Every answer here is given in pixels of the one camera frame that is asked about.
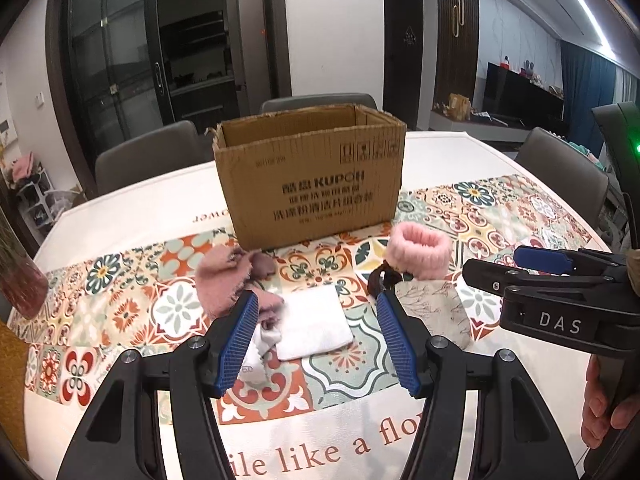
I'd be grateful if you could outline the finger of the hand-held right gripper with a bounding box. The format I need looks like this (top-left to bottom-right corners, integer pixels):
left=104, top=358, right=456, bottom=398
left=462, top=258, right=616, bottom=306
left=514, top=246, right=628, bottom=281

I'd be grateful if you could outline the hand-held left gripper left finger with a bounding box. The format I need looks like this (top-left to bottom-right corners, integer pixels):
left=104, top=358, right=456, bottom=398
left=56, top=291, right=261, bottom=480

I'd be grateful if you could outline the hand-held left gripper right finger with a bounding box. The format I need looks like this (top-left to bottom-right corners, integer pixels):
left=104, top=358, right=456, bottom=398
left=376, top=291, right=583, bottom=480

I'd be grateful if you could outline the white sock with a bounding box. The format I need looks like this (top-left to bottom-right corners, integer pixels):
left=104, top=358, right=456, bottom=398
left=240, top=320, right=286, bottom=386

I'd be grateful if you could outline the beige floral cloth pouch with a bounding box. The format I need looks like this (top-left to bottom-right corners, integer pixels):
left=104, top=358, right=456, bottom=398
left=395, top=279, right=473, bottom=351

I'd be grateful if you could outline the pink fluffy wristband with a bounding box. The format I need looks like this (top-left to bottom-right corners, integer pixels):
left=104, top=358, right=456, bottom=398
left=388, top=221, right=451, bottom=281

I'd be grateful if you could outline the pink scarf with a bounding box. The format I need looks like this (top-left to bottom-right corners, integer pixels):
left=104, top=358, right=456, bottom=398
left=195, top=246, right=286, bottom=326

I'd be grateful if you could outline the white towel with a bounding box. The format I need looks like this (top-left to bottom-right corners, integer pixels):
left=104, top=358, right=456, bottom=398
left=272, top=285, right=354, bottom=361

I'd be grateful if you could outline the brown cardboard box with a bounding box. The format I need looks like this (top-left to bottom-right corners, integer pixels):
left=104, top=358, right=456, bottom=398
left=212, top=103, right=407, bottom=252

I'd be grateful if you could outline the person's right hand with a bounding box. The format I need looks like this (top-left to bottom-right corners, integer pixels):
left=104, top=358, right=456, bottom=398
left=582, top=355, right=631, bottom=448

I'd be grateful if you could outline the grey dining chair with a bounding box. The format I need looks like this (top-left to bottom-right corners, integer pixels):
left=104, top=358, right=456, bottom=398
left=95, top=120, right=217, bottom=196
left=260, top=92, right=379, bottom=115
left=514, top=126, right=610, bottom=226

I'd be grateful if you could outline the teal cloth pile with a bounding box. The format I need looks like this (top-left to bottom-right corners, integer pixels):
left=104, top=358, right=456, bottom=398
left=570, top=137, right=608, bottom=173

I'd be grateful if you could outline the white television cabinet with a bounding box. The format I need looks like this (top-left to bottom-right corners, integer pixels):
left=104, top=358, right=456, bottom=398
left=429, top=110, right=541, bottom=143

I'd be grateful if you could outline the patterned tile-print tablecloth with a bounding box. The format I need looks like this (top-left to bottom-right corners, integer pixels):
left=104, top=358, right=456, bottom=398
left=10, top=130, right=640, bottom=480

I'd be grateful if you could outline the yellow paper bag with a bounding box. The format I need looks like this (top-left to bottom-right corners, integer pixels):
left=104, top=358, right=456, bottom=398
left=447, top=92, right=473, bottom=121

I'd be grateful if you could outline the blue curtain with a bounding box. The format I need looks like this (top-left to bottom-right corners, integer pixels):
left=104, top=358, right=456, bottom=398
left=560, top=40, right=626, bottom=156

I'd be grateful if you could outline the dark slatted wooden cabinet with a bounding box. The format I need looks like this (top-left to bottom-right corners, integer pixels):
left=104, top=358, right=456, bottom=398
left=434, top=0, right=481, bottom=121

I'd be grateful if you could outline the pink glass vase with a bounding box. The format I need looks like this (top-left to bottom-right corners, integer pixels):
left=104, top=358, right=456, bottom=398
left=0, top=210, right=50, bottom=318

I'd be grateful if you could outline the dark wooden door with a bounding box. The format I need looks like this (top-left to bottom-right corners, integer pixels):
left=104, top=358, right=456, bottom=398
left=384, top=0, right=437, bottom=131

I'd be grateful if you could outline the yellow cushion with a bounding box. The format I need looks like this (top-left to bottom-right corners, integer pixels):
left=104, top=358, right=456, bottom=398
left=0, top=320, right=31, bottom=461

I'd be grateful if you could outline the white shoe rack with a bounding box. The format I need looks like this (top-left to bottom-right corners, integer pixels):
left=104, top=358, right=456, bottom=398
left=15, top=167, right=66, bottom=241

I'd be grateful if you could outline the ceiling light strip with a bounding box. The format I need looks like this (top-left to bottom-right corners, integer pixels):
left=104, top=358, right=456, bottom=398
left=547, top=0, right=616, bottom=56

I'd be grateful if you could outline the pink cloth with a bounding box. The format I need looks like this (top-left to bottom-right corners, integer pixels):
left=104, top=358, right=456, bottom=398
left=11, top=152, right=36, bottom=181

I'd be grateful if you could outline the dark kitchen cabinet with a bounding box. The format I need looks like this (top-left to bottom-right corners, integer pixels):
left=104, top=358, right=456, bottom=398
left=165, top=10, right=241, bottom=121

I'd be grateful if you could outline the grey refrigerator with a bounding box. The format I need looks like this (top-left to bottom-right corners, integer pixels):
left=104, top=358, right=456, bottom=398
left=234, top=0, right=292, bottom=111

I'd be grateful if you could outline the glass sliding door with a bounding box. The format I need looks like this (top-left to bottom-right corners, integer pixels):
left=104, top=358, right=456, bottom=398
left=60, top=0, right=173, bottom=171

